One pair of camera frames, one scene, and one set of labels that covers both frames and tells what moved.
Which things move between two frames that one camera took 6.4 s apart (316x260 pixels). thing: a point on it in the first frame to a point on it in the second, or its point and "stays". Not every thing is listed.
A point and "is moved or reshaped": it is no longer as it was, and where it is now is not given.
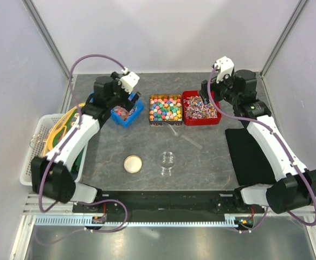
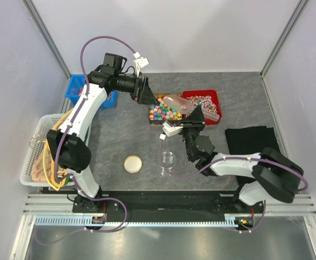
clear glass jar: (166, 160) stays
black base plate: (167, 203) stays
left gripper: (127, 103) to (142, 93)
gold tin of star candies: (166, 109) stays
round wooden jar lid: (133, 164) stays
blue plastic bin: (122, 117) to (75, 86)
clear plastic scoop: (175, 132) is moved or reshaped
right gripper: (215, 86) to (195, 121)
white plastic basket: (45, 124) stays
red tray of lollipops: (195, 112) stays
